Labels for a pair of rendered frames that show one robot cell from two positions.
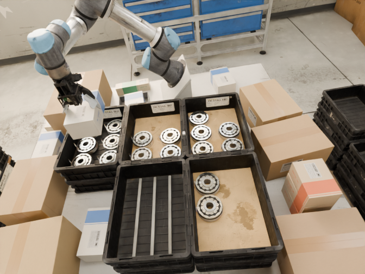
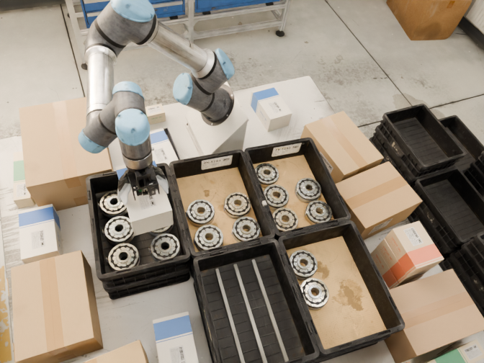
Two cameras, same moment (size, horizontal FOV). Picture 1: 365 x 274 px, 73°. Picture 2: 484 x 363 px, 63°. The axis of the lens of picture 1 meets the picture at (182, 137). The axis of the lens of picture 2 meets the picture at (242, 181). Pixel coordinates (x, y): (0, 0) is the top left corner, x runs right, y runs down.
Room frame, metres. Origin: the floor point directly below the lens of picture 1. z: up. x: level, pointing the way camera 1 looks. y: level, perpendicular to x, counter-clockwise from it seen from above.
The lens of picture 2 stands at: (0.17, 0.46, 2.17)
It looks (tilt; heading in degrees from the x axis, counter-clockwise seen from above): 56 degrees down; 329
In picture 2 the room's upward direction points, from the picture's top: 11 degrees clockwise
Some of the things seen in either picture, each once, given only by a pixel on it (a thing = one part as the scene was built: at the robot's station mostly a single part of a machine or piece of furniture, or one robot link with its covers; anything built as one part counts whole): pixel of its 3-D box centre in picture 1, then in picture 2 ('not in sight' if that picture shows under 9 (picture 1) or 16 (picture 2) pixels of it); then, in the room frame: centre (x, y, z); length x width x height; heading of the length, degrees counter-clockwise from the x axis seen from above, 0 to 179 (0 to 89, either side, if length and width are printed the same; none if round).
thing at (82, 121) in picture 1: (86, 113); (144, 196); (0.84, 0.40, 1.10); 0.20 x 0.12 x 0.09; 0
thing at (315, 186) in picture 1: (313, 182); (413, 248); (0.44, -0.48, 0.89); 0.16 x 0.12 x 0.07; 178
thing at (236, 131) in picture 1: (229, 129); (308, 188); (0.81, -0.24, 0.86); 0.10 x 0.10 x 0.01
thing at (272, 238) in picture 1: (227, 204); (333, 287); (0.42, -0.13, 0.87); 0.40 x 0.30 x 0.11; 175
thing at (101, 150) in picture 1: (98, 142); (137, 223); (0.87, 0.43, 0.87); 0.40 x 0.30 x 0.11; 175
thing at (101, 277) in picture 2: (94, 135); (136, 216); (0.87, 0.43, 0.92); 0.40 x 0.30 x 0.02; 175
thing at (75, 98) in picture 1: (68, 88); (141, 174); (0.81, 0.40, 1.25); 0.09 x 0.08 x 0.12; 0
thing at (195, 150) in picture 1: (202, 149); (284, 219); (0.72, -0.09, 0.86); 0.10 x 0.10 x 0.01
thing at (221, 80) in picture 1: (222, 81); (270, 108); (1.36, -0.33, 0.75); 0.20 x 0.12 x 0.09; 4
